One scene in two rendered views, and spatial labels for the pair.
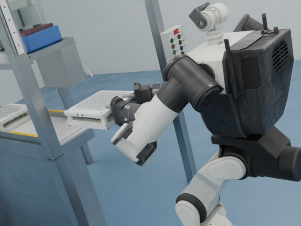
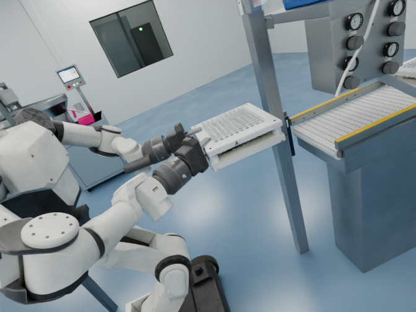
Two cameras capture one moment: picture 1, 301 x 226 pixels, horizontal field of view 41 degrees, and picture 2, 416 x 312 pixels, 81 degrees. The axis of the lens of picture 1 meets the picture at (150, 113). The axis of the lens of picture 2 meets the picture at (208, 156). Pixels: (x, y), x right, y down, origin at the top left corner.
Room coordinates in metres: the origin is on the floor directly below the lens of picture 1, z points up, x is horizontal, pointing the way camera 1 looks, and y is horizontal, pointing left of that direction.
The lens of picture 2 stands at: (2.11, -0.43, 1.34)
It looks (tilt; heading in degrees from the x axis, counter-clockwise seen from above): 28 degrees down; 132
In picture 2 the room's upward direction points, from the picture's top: 21 degrees counter-clockwise
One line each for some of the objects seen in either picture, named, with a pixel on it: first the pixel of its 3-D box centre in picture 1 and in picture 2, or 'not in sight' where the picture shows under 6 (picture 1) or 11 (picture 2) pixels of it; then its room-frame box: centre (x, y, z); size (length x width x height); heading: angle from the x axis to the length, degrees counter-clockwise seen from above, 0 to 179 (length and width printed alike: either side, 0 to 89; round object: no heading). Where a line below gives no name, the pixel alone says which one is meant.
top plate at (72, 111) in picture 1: (101, 103); (231, 126); (1.68, 0.20, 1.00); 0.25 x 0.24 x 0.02; 137
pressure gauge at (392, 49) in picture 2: not in sight; (390, 49); (2.11, 0.39, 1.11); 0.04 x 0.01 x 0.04; 47
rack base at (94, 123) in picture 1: (104, 113); (235, 138); (1.68, 0.20, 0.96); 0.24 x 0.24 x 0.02; 47
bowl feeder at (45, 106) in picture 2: not in sight; (64, 112); (-1.00, 0.91, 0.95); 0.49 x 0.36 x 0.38; 55
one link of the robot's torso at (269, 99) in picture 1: (239, 80); (10, 185); (1.22, -0.31, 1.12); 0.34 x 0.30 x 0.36; 137
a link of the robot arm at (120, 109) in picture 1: (126, 113); (171, 143); (1.49, 0.09, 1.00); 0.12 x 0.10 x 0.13; 39
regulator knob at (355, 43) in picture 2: not in sight; (355, 41); (2.04, 0.30, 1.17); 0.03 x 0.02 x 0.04; 47
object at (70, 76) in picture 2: not in sight; (80, 92); (-0.92, 1.17, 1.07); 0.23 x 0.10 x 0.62; 55
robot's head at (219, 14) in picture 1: (212, 20); not in sight; (1.27, -0.27, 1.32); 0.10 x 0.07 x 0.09; 137
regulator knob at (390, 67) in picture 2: not in sight; (390, 66); (2.11, 0.38, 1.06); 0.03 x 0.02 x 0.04; 47
